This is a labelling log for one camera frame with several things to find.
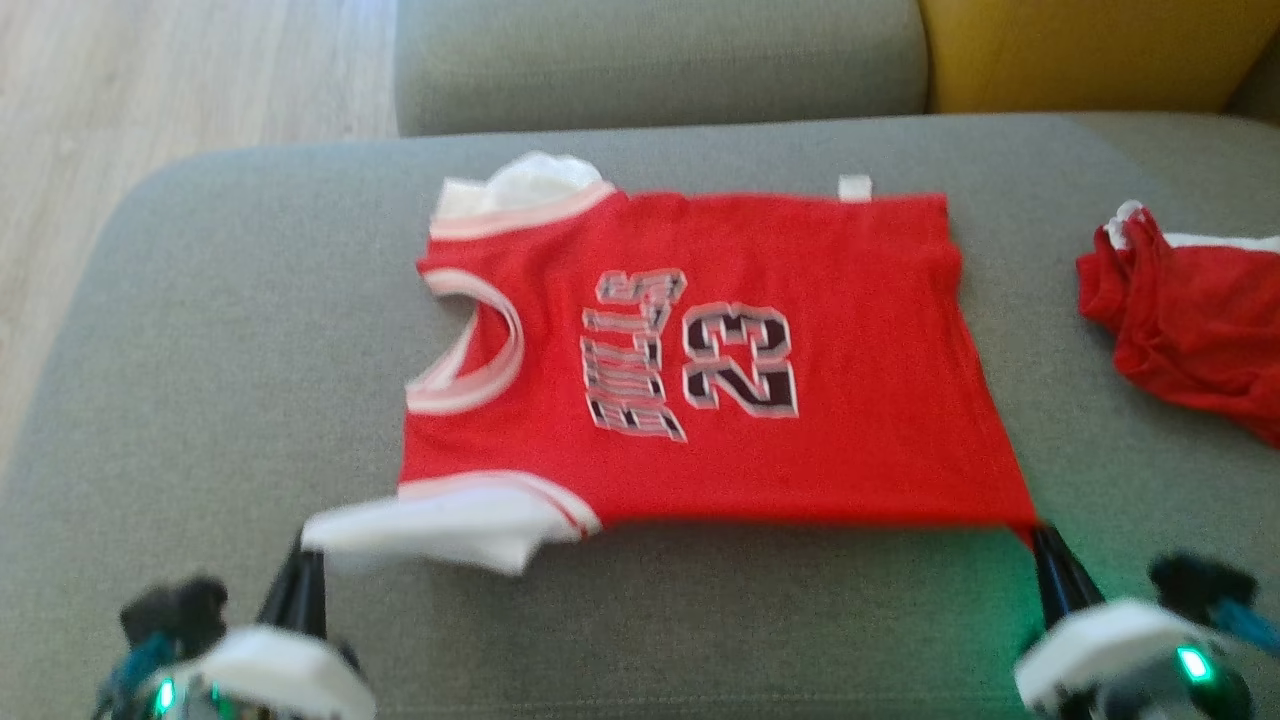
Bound arm cable teal plug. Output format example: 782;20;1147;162
1215;598;1280;663
95;630;179;720

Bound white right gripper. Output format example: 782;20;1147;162
1015;525;1256;720

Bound yellow pillow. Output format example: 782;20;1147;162
918;0;1280;114

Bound grey sofa back cushion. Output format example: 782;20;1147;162
395;0;931;138

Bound grey sofa seat cushion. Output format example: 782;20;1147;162
0;112;1280;720

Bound left arm cable teal plug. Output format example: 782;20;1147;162
95;630;179;720

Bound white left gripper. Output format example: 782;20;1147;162
150;545;376;720

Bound red and white basketball jersey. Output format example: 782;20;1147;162
300;150;1041;578

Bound red shorts with white trim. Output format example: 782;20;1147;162
1077;200;1280;448

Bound right arm cable teal plug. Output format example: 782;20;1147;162
1215;598;1280;663

